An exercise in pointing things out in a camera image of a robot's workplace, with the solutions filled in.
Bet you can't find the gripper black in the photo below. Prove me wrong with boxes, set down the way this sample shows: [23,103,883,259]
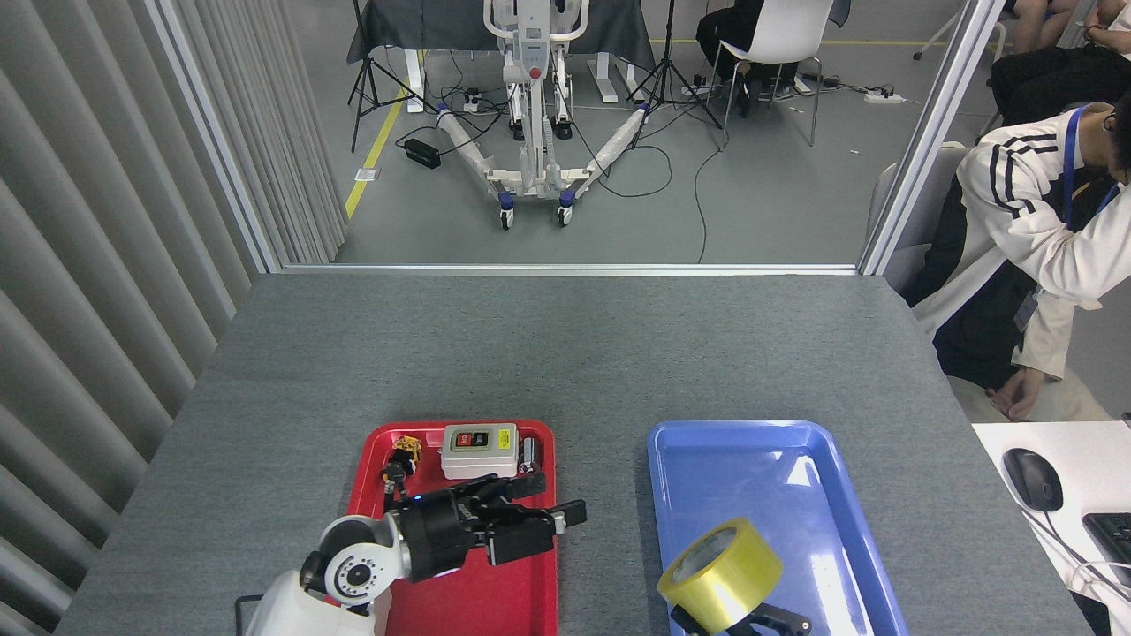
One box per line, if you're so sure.
[402,471,588,582]

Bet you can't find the yellow tape roll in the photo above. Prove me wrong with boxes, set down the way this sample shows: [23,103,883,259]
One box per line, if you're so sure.
[657,518,785,636]

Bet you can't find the person's left hand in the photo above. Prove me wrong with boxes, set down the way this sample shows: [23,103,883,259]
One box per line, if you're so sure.
[987,367,1047,422]

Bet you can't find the red plastic tray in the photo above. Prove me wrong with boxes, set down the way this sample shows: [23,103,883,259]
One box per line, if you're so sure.
[343,420,559,636]

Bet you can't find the yellow black push button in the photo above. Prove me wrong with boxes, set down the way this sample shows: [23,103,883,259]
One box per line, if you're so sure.
[381,435,423,509]

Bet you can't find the blue plastic tray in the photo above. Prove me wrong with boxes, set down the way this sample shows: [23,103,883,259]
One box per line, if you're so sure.
[647,420,911,636]

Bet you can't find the black computer mouse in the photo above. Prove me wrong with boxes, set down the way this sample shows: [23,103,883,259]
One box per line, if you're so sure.
[1002,448,1064,513]

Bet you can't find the black keyboard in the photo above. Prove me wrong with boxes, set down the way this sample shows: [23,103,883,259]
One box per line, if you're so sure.
[1082,512,1131,588]

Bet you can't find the white desk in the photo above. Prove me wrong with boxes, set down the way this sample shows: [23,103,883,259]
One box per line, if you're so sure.
[972,421,1131,636]

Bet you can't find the white stand on wheels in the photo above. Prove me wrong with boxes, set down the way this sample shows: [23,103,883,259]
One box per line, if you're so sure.
[436,0,657,231]

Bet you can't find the grey chair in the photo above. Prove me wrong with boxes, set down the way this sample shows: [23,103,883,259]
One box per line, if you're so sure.
[866,141,973,288]

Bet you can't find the black tripod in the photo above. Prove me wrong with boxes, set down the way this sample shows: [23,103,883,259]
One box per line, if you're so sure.
[626,0,727,151]
[347,0,440,154]

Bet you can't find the grey vertical blinds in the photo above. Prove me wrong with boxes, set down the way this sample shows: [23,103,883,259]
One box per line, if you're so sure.
[0,0,350,636]

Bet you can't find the person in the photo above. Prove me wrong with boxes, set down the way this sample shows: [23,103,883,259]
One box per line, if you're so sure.
[695,0,854,118]
[988,0,1131,129]
[908,93,1131,423]

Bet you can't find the table with black cloth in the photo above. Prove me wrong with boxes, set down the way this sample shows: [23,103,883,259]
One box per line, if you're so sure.
[346,0,657,116]

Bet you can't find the white chair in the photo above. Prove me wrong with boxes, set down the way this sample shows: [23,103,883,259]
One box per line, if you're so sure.
[707,0,837,148]

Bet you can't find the white switch box two buttons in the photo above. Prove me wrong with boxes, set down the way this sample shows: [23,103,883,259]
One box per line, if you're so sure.
[441,423,520,481]

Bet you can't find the silver rail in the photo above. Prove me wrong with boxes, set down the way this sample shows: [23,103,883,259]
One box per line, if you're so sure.
[281,262,860,277]

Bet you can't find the grey mouse cable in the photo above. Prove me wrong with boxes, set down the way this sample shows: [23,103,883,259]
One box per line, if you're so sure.
[1025,508,1131,610]

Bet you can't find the long black floor cable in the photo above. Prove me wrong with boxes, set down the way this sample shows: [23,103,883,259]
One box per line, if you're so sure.
[692,131,731,264]

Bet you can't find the silver post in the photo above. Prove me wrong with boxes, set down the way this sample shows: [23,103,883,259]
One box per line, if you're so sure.
[146,0,285,275]
[857,0,1008,276]

